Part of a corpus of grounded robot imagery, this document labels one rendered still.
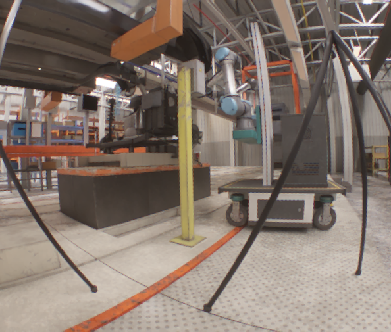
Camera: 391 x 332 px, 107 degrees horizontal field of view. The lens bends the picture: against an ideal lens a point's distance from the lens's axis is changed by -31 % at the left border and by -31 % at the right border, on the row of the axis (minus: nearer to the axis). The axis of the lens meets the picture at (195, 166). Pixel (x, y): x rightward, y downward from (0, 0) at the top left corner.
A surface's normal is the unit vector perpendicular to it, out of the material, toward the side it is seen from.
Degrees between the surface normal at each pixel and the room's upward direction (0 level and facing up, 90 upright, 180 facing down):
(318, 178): 90
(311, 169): 90
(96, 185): 90
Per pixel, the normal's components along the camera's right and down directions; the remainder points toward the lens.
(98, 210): 0.84, 0.00
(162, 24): -0.55, 0.04
